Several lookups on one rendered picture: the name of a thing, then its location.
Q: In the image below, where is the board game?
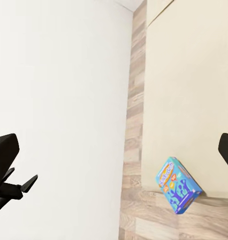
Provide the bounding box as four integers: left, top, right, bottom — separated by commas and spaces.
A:
155, 156, 202, 215

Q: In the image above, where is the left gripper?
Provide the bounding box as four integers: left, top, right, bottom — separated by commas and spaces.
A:
0, 167, 38, 209

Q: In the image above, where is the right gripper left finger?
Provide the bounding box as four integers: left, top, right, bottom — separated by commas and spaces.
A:
0, 133, 20, 183

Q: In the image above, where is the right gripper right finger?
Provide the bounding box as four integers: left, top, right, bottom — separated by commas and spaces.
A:
218, 133, 228, 164

